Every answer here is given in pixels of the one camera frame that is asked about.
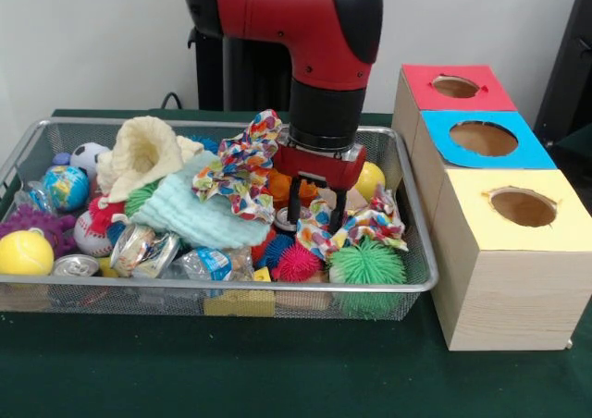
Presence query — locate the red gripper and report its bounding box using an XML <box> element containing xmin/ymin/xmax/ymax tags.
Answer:
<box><xmin>272</xmin><ymin>139</ymin><xmax>368</xmax><ymax>235</ymax></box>

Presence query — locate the polka dot cloth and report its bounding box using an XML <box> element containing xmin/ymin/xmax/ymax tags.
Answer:
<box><xmin>296</xmin><ymin>185</ymin><xmax>409</xmax><ymax>262</ymax></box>

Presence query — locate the heart print cloth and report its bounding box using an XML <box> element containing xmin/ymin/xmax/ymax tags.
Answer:
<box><xmin>192</xmin><ymin>110</ymin><xmax>284</xmax><ymax>223</ymax></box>

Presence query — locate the light teal waffle cloth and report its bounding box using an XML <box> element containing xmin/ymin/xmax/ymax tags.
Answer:
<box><xmin>137</xmin><ymin>150</ymin><xmax>271</xmax><ymax>250</ymax></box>

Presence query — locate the cream waffle cloth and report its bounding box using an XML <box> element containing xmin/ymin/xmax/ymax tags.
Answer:
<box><xmin>96</xmin><ymin>116</ymin><xmax>204</xmax><ymax>204</ymax></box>

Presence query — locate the wooden box with three holes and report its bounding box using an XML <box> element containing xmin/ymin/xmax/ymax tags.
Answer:
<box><xmin>391</xmin><ymin>64</ymin><xmax>592</xmax><ymax>351</ymax></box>

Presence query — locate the pink spiky ball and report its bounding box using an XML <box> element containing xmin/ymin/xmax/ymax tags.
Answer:
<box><xmin>276</xmin><ymin>242</ymin><xmax>323</xmax><ymax>283</ymax></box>

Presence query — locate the small yellow ball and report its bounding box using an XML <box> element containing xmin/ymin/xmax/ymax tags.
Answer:
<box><xmin>356</xmin><ymin>162</ymin><xmax>387</xmax><ymax>202</ymax></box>

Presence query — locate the green spiky ball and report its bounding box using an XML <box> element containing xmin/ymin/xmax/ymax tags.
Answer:
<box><xmin>327</xmin><ymin>238</ymin><xmax>408</xmax><ymax>294</ymax></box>

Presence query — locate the dark green tablecloth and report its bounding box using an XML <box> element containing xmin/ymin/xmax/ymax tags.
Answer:
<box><xmin>0</xmin><ymin>108</ymin><xmax>592</xmax><ymax>418</ymax></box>

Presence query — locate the blue globe ball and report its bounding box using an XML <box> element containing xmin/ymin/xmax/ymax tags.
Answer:
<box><xmin>42</xmin><ymin>166</ymin><xmax>91</xmax><ymax>212</ymax></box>

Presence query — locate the black panel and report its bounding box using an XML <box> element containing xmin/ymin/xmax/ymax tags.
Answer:
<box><xmin>536</xmin><ymin>0</ymin><xmax>592</xmax><ymax>151</ymax></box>

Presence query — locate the large yellow ball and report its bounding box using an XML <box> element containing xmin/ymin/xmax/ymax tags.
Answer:
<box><xmin>0</xmin><ymin>230</ymin><xmax>56</xmax><ymax>277</ymax></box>

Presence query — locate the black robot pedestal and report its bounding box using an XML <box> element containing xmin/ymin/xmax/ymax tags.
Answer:
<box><xmin>190</xmin><ymin>25</ymin><xmax>297</xmax><ymax>114</ymax></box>

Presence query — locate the clear wire mesh bin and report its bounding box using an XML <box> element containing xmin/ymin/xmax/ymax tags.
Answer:
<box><xmin>0</xmin><ymin>117</ymin><xmax>438</xmax><ymax>322</ymax></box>

